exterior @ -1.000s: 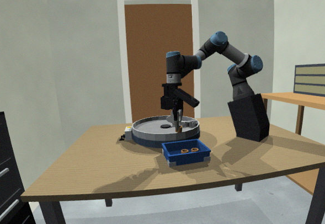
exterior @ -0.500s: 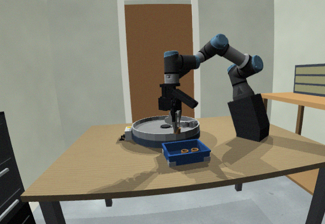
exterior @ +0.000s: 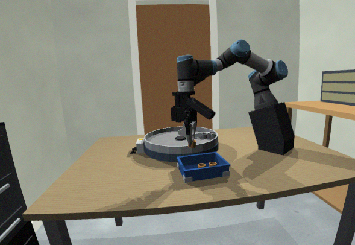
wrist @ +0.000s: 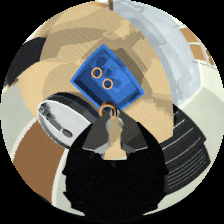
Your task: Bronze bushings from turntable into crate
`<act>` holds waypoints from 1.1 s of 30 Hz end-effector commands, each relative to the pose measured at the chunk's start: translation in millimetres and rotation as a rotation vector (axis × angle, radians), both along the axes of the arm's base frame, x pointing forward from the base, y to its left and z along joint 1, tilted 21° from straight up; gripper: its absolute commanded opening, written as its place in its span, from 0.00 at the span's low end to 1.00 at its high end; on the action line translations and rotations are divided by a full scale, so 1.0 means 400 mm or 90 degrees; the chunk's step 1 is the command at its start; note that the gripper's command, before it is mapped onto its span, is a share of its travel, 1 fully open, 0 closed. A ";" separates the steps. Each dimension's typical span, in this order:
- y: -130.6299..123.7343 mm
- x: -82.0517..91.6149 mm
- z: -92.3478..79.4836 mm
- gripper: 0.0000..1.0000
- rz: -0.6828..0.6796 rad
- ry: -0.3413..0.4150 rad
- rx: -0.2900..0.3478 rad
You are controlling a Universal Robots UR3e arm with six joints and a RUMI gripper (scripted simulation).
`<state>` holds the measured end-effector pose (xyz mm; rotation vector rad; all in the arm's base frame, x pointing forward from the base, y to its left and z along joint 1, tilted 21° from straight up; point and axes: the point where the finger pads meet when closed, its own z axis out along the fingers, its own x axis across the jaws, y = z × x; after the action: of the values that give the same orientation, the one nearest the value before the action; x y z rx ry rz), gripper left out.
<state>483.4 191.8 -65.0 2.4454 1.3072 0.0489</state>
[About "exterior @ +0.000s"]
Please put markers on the blue crate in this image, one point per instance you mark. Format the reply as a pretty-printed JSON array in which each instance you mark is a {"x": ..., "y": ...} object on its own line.
[{"x": 188, "y": 166}]

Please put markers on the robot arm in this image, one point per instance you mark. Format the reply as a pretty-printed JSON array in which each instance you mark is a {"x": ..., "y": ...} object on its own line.
[{"x": 190, "y": 72}]

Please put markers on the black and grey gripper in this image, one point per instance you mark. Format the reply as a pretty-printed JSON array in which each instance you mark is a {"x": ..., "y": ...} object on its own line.
[{"x": 182, "y": 112}]

